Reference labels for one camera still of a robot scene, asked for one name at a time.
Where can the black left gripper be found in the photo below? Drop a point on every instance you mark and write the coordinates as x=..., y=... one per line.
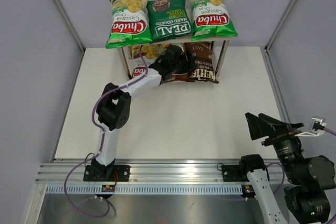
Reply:
x=186, y=67

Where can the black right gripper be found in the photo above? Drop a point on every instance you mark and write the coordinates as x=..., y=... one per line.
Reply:
x=260, y=128

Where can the brown Chuba barbeque bag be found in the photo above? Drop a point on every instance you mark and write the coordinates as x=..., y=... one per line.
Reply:
x=185, y=78
x=141, y=57

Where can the brown Kettle sea salt bag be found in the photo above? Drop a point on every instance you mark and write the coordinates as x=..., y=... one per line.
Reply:
x=201, y=61

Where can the green REAL chips bag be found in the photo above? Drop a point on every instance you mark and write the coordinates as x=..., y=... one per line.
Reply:
x=168, y=19

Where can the green Chuba cassava chips bag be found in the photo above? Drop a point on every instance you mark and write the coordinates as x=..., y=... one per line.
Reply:
x=130, y=24

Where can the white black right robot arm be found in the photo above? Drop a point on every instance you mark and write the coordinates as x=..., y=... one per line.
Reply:
x=310, y=177

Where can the two-tier beige wooden shelf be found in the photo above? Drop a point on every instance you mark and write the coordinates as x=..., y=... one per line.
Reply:
x=219, y=47

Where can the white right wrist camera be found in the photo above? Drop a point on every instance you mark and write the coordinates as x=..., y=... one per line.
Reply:
x=315, y=129

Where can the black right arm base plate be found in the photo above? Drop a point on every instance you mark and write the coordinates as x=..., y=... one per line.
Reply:
x=231, y=173

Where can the white slotted cable duct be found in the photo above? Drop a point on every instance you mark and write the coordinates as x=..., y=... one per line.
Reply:
x=124, y=189

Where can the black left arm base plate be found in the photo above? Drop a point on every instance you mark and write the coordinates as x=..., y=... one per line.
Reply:
x=118, y=173

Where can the aluminium mounting rail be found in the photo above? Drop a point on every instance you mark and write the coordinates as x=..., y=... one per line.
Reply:
x=161, y=164

